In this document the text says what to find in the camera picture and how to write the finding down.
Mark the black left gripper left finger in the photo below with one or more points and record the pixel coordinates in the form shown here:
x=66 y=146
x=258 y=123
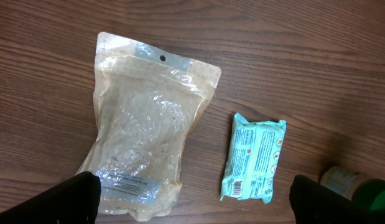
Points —
x=75 y=200

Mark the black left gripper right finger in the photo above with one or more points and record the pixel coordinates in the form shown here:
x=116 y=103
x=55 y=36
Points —
x=313 y=203

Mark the green lid white jar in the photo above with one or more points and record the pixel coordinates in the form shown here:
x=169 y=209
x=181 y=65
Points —
x=365 y=192

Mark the teal tissue pack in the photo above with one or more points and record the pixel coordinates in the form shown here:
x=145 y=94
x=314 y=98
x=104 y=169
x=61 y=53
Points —
x=254 y=153

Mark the white orange snack packet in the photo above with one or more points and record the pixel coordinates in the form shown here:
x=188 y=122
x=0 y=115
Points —
x=146 y=101

